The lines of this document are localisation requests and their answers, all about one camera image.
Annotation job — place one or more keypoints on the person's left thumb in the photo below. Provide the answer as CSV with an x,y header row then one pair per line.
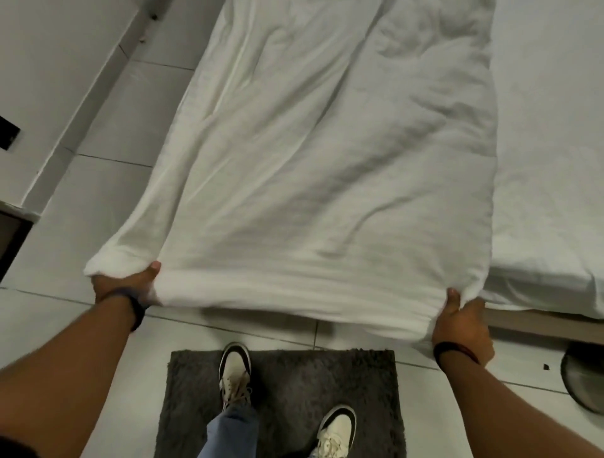
x,y
152,272

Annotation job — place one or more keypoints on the grey shaggy floor mat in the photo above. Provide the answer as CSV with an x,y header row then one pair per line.
x,y
288,401

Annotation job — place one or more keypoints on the person's white sneaker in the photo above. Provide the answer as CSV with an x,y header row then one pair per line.
x,y
234,375
334,431

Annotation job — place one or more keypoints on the white duvet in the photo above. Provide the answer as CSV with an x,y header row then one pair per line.
x,y
325,165

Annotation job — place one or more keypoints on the person's right hand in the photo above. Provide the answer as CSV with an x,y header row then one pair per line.
x,y
460,325

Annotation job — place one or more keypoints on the person's left hand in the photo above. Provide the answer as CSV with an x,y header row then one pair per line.
x,y
123,284

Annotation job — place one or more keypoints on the person's right white sneaker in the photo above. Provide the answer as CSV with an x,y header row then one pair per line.
x,y
334,431

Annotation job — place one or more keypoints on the person's right thumb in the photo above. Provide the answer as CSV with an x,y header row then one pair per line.
x,y
451,302

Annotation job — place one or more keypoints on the person's left white sneaker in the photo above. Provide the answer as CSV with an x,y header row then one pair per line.
x,y
234,375

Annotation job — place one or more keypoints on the black and red wristband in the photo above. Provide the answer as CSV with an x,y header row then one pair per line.
x,y
453,351

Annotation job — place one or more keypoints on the white bed mattress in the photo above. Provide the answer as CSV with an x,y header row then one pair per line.
x,y
549,151

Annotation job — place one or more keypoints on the person's blue jeans leg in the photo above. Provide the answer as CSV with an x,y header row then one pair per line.
x,y
231,431

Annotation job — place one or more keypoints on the person's left forearm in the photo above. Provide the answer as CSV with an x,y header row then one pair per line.
x,y
61,372

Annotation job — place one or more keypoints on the dark blue wristband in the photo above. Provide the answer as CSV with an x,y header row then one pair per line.
x,y
134,304

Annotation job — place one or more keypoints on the wooden bed frame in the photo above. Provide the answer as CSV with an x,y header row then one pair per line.
x,y
542,323

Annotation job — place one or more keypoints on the round grey metal base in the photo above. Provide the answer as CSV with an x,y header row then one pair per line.
x,y
584,377

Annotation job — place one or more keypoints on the person's right forearm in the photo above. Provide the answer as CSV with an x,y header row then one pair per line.
x,y
500,410

